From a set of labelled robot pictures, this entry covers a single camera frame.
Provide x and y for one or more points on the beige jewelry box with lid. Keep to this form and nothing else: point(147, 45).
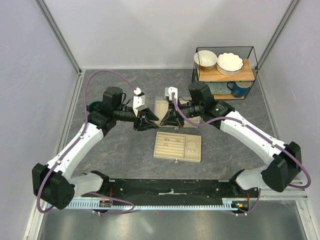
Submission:
point(161, 108)

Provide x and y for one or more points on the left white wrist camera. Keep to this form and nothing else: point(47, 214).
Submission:
point(139, 103)

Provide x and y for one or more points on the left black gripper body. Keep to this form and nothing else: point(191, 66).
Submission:
point(140, 115)

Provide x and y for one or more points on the dark green mug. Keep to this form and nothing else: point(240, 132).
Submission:
point(92, 106)

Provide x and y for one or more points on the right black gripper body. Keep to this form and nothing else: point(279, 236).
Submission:
point(180, 117)

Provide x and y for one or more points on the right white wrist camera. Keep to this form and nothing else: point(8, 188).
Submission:
point(171, 93)

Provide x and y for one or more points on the light blue rectangular plate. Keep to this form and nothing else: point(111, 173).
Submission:
point(219, 88)

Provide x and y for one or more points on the white scalloped bowl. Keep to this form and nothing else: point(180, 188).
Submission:
point(229, 64)

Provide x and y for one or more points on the black wire shelf rack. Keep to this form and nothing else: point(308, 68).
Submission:
point(247, 73)

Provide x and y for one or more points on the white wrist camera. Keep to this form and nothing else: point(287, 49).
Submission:
point(171, 93)
point(139, 103)

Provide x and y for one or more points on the light blue cable duct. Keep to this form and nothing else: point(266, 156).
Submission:
point(93, 203)

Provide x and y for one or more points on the blue mug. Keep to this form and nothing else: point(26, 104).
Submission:
point(239, 89)

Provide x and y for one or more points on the white bowl with floral pattern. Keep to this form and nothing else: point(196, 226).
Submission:
point(205, 60)

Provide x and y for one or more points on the beige jewelry tray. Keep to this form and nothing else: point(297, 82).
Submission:
point(178, 147)

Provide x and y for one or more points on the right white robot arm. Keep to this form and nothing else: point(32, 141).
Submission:
point(282, 161)

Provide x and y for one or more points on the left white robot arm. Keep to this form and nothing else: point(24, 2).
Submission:
point(54, 183)

